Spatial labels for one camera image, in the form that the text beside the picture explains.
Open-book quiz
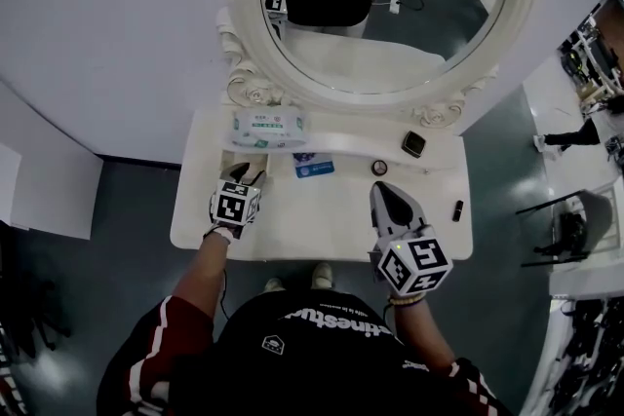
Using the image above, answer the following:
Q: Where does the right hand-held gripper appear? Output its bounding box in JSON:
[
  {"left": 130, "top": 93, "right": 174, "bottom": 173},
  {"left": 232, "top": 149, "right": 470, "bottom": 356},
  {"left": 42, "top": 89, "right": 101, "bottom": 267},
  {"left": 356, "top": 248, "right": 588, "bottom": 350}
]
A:
[{"left": 368, "top": 181, "right": 453, "bottom": 298}]

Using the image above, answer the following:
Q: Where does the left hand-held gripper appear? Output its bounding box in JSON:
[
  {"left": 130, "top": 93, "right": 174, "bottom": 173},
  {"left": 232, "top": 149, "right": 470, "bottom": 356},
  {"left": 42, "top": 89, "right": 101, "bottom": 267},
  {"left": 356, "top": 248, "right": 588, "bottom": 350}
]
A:
[{"left": 209, "top": 162, "right": 268, "bottom": 240}]

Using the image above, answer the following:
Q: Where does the small dark square box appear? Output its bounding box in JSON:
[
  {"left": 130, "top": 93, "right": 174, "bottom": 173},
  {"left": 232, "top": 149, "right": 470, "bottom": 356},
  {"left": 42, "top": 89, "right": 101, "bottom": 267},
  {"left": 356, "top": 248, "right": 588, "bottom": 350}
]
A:
[{"left": 401, "top": 130, "right": 427, "bottom": 159}]

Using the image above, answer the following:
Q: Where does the white ornate dressing table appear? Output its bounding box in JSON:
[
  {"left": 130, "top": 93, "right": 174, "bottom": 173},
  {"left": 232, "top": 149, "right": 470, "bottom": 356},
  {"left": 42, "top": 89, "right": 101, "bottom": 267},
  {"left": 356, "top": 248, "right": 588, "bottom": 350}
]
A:
[{"left": 169, "top": 104, "right": 475, "bottom": 263}]

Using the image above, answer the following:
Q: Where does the person's left forearm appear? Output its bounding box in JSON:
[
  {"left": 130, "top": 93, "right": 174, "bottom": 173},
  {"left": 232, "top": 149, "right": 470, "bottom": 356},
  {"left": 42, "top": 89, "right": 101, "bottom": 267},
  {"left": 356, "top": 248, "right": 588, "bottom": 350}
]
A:
[{"left": 170, "top": 231, "right": 233, "bottom": 322}]

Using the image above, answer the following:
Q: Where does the person's right forearm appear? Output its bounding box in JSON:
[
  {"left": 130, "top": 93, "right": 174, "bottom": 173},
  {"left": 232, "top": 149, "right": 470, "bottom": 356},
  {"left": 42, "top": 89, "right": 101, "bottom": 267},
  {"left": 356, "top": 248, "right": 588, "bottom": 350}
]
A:
[{"left": 392, "top": 296, "right": 457, "bottom": 371}]

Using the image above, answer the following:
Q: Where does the person's left hand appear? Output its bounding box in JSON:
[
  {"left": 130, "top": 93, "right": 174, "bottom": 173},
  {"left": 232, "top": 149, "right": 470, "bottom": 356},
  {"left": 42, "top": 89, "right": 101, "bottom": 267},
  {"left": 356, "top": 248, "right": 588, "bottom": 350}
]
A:
[{"left": 203, "top": 218, "right": 243, "bottom": 241}]

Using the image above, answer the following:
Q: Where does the white green wet wipes pack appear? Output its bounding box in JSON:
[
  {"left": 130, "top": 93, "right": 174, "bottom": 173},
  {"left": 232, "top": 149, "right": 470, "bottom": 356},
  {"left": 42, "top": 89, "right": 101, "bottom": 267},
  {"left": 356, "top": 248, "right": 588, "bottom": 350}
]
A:
[{"left": 229, "top": 108, "right": 309, "bottom": 151}]

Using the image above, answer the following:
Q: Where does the blue white flat packet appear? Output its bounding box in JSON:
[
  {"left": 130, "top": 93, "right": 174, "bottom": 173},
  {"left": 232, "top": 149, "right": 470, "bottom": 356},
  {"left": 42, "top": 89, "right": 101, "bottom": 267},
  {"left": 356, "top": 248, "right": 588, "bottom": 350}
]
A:
[{"left": 292, "top": 151, "right": 336, "bottom": 179}]

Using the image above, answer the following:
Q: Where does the person's right shoe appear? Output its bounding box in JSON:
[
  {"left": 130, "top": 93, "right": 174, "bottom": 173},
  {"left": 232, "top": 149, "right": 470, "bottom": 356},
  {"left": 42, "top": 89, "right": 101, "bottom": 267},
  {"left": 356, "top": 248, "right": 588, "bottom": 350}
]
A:
[{"left": 311, "top": 261, "right": 334, "bottom": 291}]

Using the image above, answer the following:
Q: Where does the oval white framed mirror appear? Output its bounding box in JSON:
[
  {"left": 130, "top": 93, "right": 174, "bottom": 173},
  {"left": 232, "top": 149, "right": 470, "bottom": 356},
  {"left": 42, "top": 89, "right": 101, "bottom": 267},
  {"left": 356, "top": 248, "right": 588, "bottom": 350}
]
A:
[{"left": 215, "top": 0, "right": 540, "bottom": 128}]

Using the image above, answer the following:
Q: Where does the black bag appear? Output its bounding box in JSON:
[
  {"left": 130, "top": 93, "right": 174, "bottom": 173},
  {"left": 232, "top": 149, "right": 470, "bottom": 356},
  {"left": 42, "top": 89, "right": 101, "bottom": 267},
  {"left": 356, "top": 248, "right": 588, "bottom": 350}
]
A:
[{"left": 555, "top": 211, "right": 589, "bottom": 254}]

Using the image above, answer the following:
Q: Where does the person's black jersey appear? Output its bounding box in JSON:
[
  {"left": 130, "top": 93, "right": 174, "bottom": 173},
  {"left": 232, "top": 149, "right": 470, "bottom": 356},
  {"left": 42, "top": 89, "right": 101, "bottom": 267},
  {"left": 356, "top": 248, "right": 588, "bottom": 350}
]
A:
[{"left": 96, "top": 289, "right": 513, "bottom": 416}]

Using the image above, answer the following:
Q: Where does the white board panel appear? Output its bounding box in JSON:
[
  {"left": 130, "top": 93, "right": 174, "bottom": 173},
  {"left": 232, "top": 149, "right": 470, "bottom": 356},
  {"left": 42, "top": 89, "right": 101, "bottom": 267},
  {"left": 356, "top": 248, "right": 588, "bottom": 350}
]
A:
[{"left": 0, "top": 143, "right": 104, "bottom": 240}]

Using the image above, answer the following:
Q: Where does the pile of black gear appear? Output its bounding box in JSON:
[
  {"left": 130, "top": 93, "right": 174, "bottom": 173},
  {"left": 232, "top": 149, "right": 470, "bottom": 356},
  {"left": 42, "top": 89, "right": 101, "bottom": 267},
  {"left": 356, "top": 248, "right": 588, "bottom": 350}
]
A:
[{"left": 550, "top": 299, "right": 624, "bottom": 416}]

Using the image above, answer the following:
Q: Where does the beaded bracelet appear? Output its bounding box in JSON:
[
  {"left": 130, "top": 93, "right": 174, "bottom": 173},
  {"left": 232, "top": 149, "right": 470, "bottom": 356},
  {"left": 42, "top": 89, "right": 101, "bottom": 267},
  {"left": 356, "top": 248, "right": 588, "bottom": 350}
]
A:
[{"left": 387, "top": 294, "right": 425, "bottom": 311}]

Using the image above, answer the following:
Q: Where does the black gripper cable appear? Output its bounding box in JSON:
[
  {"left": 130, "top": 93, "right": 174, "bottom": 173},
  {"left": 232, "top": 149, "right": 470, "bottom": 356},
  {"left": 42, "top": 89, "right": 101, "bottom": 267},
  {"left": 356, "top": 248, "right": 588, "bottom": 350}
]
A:
[{"left": 217, "top": 267, "right": 230, "bottom": 321}]

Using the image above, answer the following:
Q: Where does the grey chair black frame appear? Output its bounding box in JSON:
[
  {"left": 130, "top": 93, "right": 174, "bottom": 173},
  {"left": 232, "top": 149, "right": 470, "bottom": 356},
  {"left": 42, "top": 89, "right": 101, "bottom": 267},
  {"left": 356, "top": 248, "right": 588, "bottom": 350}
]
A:
[{"left": 515, "top": 188, "right": 614, "bottom": 268}]

